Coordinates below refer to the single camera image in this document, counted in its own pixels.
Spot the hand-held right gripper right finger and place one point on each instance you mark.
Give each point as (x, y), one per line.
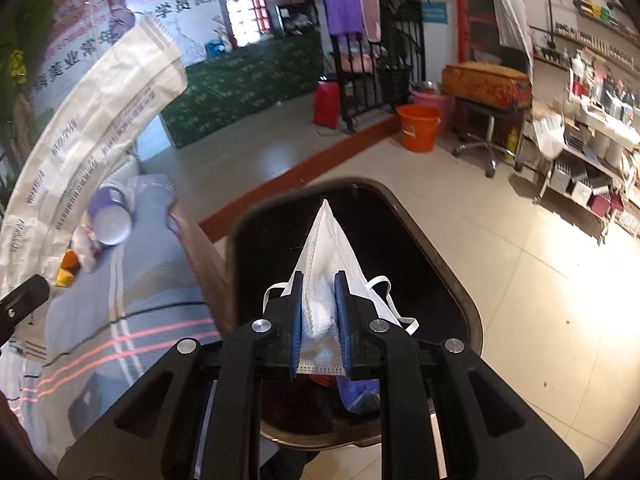
(342, 320)

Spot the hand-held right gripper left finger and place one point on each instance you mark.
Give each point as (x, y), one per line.
(296, 320)

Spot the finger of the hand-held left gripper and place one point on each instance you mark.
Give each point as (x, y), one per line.
(22, 300)

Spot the white face mask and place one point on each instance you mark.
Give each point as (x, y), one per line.
(325, 255)

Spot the dark wood-grain trash bin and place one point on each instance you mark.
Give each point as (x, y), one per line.
(415, 260)

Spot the white printed paper bag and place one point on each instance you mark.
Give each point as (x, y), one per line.
(100, 125)

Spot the orange snack wrapper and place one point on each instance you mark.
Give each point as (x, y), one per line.
(67, 267)

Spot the blue plastic wrapper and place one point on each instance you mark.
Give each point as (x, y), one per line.
(357, 395)

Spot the purple paper cup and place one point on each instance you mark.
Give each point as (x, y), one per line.
(112, 215)

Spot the orange plastic bucket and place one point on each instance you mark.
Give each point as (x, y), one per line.
(417, 130)

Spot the red bag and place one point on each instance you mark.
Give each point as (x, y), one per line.
(326, 105)

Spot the pink plastic basin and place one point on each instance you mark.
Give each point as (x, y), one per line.
(442, 105)

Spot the chrome swivel stool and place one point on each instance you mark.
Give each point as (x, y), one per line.
(487, 130)

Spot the green cloth covered table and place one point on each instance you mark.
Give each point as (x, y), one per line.
(240, 85)

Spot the yellow bottle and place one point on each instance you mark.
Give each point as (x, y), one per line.
(512, 140)

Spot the steel bowl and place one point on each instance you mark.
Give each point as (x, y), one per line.
(429, 86)

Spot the black metal rack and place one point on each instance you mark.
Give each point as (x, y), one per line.
(405, 60)

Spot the red patterned suitcase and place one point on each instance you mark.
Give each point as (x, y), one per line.
(485, 85)

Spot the blue tissue box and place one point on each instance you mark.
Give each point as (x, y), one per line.
(215, 49)

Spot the white cosmetics trolley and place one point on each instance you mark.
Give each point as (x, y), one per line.
(585, 160)

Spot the black display box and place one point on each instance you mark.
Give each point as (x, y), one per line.
(295, 19)

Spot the white wicker baskets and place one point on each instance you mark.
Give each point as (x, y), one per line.
(630, 222)

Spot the pink towel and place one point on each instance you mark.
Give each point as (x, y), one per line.
(370, 15)

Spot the purple towel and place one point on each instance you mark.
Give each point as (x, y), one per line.
(340, 10)

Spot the red phone booth cabinet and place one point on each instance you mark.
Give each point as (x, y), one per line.
(245, 5)

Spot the white hanging garment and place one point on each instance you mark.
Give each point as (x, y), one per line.
(510, 10)

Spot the blue wall sign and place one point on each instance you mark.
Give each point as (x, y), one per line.
(434, 12)

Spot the red door frame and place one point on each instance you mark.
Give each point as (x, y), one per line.
(457, 10)

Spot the wall shelves with bottles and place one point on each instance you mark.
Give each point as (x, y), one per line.
(600, 30)

